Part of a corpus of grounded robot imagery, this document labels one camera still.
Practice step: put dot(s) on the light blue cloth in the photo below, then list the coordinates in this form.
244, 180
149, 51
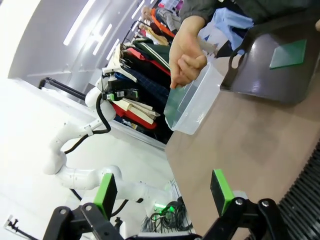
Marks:
232, 25

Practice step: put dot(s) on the black metal clothes rack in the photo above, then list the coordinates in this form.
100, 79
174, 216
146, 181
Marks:
65, 86

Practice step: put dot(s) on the clear plastic storage box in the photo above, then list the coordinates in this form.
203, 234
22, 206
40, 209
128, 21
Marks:
195, 107

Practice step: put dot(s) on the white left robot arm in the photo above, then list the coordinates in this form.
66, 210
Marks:
70, 132

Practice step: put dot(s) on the white ceiling light strip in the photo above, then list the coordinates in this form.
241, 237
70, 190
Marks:
113, 49
102, 38
138, 9
80, 21

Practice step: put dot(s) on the red dress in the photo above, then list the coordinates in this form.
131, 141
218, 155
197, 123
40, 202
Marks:
118, 110

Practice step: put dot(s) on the person's right forearm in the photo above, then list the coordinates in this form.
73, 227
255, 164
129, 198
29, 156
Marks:
195, 10

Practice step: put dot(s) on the green PCB board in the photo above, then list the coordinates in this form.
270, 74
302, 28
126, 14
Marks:
287, 53

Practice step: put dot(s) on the dark brown serving tray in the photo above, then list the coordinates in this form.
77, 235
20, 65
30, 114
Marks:
262, 72

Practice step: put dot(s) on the white plastic bag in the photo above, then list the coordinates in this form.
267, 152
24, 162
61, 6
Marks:
208, 37

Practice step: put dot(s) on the orange garment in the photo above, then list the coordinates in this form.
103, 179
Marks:
160, 23

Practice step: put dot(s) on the cream garment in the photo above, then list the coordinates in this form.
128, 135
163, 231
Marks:
140, 110

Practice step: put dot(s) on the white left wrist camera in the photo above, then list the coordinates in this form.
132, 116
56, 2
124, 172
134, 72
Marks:
112, 70

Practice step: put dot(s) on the dark green garment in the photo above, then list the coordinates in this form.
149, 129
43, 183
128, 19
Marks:
155, 52

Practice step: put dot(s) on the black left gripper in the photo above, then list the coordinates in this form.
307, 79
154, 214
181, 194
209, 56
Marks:
118, 86

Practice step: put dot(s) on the person's right hand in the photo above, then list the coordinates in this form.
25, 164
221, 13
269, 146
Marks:
183, 50

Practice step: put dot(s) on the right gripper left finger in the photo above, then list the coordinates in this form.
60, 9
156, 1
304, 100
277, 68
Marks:
106, 190

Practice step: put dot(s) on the black slotted PCB rack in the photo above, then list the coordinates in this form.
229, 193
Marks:
305, 200

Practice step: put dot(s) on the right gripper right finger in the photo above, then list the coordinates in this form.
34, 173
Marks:
221, 192

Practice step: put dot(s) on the red shirt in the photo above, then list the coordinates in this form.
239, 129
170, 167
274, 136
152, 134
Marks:
136, 53

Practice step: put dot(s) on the navy garment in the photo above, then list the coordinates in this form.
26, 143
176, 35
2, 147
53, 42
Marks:
150, 85

